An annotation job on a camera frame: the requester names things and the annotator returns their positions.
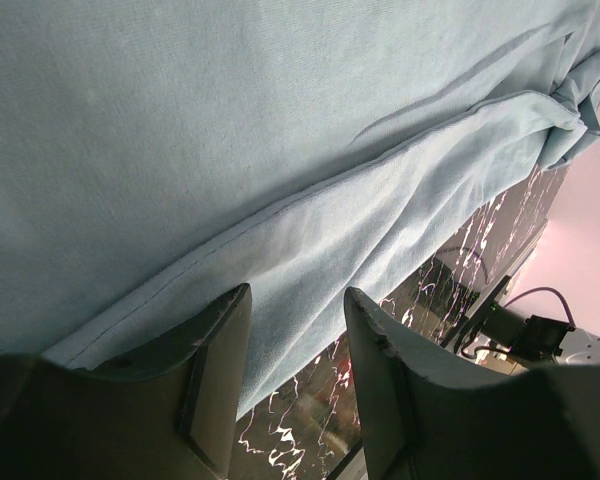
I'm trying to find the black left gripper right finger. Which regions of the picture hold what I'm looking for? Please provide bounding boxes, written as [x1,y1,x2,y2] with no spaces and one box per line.
[344,287,600,479]

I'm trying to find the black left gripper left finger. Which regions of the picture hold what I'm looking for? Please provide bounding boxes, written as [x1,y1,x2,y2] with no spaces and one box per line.
[0,284,252,479]

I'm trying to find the light blue t shirt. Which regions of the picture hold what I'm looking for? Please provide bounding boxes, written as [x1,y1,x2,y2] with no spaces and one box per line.
[0,1,600,412]

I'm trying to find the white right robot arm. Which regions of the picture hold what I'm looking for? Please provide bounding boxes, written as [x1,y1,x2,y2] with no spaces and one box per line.
[440,275,600,368]

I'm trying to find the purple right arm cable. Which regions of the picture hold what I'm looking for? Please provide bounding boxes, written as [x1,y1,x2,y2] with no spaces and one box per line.
[504,286,571,321]

